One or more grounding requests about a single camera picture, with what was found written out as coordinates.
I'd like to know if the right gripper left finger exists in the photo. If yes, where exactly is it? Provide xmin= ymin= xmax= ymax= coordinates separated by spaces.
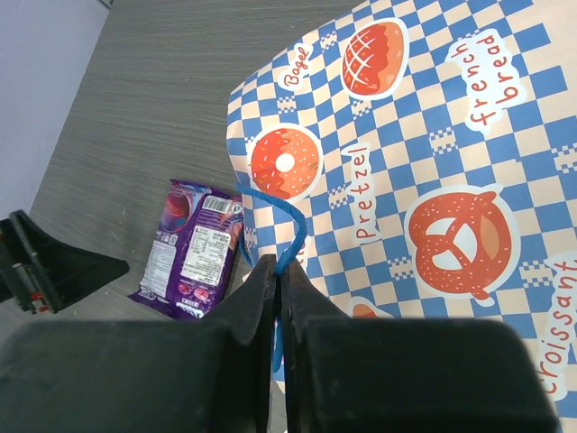
xmin=1 ymin=255 xmax=277 ymax=432

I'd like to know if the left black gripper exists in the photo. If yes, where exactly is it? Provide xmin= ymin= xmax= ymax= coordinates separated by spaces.
xmin=1 ymin=210 xmax=129 ymax=314

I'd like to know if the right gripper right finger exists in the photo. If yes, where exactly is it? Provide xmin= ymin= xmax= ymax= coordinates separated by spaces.
xmin=279 ymin=263 xmax=559 ymax=432

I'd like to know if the purple candy snack packet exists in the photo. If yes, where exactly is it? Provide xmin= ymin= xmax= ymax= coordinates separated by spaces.
xmin=129 ymin=180 xmax=243 ymax=320

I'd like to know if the checkered paper bag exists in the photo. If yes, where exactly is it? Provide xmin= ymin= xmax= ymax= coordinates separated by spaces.
xmin=226 ymin=1 xmax=576 ymax=432

